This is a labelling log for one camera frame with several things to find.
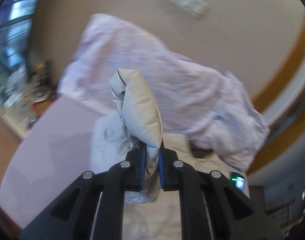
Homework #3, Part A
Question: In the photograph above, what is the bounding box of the beige puffer jacket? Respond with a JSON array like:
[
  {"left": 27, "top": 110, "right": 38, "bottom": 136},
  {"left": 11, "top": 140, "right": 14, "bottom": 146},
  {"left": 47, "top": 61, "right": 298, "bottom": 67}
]
[{"left": 89, "top": 68, "right": 251, "bottom": 240}]

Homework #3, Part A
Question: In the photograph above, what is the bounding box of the lilac bed sheet mattress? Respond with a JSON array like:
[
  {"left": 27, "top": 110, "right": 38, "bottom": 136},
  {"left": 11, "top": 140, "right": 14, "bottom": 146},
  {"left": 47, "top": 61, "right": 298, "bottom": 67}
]
[{"left": 0, "top": 96, "right": 99, "bottom": 229}]

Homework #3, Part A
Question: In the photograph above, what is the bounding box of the white wall air conditioner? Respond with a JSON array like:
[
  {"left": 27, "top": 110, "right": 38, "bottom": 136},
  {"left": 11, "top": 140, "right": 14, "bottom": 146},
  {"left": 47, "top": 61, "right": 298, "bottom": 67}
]
[{"left": 165, "top": 0, "right": 210, "bottom": 19}]

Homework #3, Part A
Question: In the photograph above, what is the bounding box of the lilac crumpled duvet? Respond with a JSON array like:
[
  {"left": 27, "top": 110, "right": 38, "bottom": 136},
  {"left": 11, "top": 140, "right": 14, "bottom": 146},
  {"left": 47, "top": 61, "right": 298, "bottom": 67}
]
[{"left": 57, "top": 14, "right": 269, "bottom": 171}]

